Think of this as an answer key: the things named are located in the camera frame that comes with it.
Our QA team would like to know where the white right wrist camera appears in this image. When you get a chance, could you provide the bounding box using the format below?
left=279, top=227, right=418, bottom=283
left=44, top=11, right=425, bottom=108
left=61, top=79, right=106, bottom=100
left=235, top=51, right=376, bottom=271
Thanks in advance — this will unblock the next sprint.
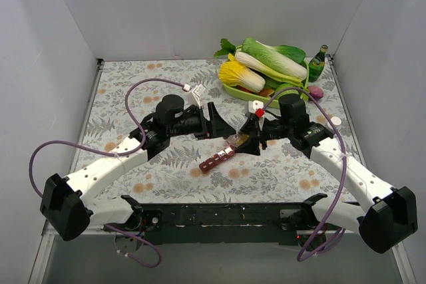
left=245, top=100, right=266, bottom=122

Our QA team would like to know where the green napa cabbage toy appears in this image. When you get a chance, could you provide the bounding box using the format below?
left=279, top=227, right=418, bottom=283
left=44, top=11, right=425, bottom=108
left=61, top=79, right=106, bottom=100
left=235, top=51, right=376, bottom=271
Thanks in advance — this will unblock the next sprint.
left=240, top=38, right=308, bottom=80

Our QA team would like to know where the purple onion toy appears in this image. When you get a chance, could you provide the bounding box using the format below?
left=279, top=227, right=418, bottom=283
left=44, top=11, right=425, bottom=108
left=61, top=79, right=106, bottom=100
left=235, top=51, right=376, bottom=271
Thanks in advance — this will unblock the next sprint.
left=307, top=85, right=324, bottom=100

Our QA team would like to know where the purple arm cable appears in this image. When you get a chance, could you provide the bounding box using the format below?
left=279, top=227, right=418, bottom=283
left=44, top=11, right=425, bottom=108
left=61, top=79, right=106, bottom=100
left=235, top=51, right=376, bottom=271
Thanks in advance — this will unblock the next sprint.
left=29, top=78, right=192, bottom=268
left=262, top=86, right=349, bottom=262

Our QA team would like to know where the dark green leafy vegetable toy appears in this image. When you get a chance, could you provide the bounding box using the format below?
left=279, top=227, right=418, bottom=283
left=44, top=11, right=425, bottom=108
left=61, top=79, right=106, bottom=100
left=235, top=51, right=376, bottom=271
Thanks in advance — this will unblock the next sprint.
left=272, top=45, right=306, bottom=64

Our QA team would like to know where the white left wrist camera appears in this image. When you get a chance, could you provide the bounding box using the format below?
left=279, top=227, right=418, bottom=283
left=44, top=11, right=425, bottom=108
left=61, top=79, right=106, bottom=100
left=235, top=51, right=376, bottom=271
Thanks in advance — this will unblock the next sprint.
left=182, top=84, right=206, bottom=108

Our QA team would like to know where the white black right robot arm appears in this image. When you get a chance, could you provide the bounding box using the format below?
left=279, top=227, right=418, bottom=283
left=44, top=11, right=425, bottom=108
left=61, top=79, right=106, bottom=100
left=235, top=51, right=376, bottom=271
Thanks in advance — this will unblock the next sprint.
left=236, top=94, right=418, bottom=253

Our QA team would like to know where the round green cabbage toy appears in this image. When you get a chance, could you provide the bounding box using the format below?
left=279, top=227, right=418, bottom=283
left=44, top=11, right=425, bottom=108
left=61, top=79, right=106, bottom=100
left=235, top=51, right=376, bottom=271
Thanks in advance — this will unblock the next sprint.
left=272, top=83, right=306, bottom=100

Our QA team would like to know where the green plastic vegetable tray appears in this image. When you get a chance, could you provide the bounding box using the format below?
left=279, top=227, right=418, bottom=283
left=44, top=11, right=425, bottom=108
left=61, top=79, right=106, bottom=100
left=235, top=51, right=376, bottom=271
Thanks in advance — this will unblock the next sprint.
left=222, top=59, right=310, bottom=110

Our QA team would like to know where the green glass bottle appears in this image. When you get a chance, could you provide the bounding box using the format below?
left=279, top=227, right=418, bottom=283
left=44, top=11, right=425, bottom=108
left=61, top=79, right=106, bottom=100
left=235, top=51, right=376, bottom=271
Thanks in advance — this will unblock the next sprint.
left=308, top=45, right=328, bottom=82

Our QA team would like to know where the floral patterned table mat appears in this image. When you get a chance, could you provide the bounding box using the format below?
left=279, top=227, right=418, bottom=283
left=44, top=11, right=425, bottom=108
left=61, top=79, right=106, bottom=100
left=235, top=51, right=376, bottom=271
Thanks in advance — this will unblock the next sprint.
left=83, top=59, right=353, bottom=203

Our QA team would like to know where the dark red weekly pill organizer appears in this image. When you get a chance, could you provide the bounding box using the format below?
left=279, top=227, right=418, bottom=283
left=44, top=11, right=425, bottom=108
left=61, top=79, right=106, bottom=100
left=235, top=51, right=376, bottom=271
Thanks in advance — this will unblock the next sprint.
left=199, top=146, right=236, bottom=174

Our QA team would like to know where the clear bottle of yellow pills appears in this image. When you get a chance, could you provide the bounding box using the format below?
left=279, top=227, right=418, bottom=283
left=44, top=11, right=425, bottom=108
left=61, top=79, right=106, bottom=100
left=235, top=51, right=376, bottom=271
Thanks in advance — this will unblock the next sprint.
left=226, top=132, right=250, bottom=148

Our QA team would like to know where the yellow napa cabbage toy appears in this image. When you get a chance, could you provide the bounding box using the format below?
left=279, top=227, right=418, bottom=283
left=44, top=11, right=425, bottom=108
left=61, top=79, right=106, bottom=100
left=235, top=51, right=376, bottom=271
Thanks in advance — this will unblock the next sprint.
left=218, top=61, right=266, bottom=93

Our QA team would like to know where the small white pill bottle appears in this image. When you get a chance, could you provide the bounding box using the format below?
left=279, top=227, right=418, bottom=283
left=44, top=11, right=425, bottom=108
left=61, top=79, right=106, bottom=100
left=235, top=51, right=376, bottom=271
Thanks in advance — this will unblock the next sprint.
left=326, top=116, right=342, bottom=131

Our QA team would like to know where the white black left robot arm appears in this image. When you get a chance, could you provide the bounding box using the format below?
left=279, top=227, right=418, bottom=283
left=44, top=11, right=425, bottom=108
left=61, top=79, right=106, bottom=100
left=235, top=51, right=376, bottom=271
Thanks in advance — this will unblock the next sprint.
left=41, top=94, right=236, bottom=241

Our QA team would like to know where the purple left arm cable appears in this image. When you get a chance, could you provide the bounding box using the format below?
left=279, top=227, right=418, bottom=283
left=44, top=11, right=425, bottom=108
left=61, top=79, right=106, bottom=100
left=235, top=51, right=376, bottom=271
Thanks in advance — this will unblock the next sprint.
left=29, top=78, right=192, bottom=268

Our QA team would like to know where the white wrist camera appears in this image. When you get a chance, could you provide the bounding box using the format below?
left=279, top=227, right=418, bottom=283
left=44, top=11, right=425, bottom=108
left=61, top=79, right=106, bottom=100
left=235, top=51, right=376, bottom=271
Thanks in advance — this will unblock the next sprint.
left=182, top=84, right=206, bottom=108
left=245, top=100, right=266, bottom=122

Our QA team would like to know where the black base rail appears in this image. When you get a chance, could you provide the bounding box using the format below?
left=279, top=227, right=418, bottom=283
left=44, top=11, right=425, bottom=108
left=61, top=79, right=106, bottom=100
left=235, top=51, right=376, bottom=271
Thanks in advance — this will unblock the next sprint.
left=103, top=201, right=363, bottom=245

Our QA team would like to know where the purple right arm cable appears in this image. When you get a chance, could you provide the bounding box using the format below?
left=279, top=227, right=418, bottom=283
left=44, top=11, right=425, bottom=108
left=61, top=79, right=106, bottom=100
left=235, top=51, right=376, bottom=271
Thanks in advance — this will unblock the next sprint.
left=262, top=86, right=349, bottom=262

